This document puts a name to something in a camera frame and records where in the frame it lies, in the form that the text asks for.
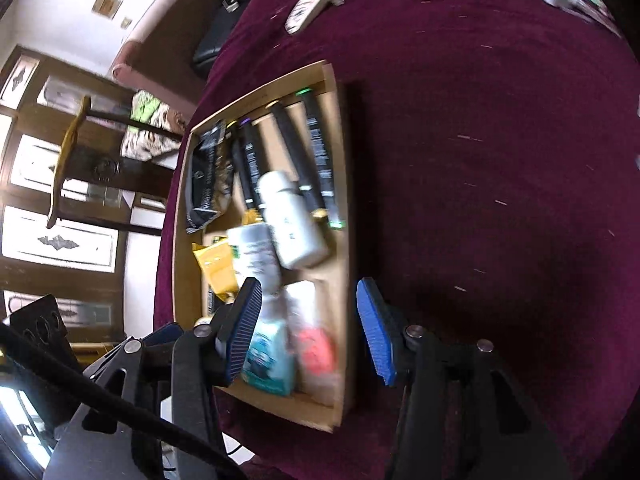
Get black marker with purple cap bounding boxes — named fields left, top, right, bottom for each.
left=239, top=119, right=268, bottom=211

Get yellow curved object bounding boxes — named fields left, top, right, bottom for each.
left=47, top=94, right=93, bottom=230

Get black office chair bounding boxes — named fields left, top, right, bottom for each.
left=192, top=0, right=281, bottom=78

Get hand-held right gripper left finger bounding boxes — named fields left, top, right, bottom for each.
left=42, top=277, right=263, bottom=480

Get white bottle with green label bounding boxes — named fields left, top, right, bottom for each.
left=227, top=222, right=283, bottom=301

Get white bottle with code label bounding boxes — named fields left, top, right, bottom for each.
left=257, top=170, right=331, bottom=270

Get black marker with yellow cap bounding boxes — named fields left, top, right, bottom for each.
left=265, top=101, right=328, bottom=218

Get brown upholstered chair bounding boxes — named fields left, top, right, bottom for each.
left=111, top=0, right=221, bottom=121

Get dark foil packet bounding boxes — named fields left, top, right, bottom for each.
left=185, top=120, right=236, bottom=235

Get black marker with green caps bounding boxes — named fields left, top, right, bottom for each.
left=296, top=89, right=346, bottom=228

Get black braided cable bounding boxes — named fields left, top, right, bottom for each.
left=0, top=320, right=248, bottom=480

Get printed cloth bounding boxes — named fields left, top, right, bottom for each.
left=120, top=89, right=193, bottom=163

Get yellow snack packet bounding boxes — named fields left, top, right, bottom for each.
left=192, top=234, right=241, bottom=296

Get pen in clear sleeve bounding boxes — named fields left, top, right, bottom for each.
left=575, top=0, right=623, bottom=36

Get wooden cabinet with glass doors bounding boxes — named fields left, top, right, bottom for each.
left=0, top=45, right=176, bottom=356

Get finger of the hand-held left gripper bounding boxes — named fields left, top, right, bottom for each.
left=142, top=322, right=183, bottom=356

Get white bottle with red label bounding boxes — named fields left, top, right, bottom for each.
left=284, top=280, right=341, bottom=406

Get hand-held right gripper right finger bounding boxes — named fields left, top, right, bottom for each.
left=356, top=277, right=573, bottom=480

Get wooden tray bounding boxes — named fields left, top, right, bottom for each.
left=171, top=60, right=357, bottom=433

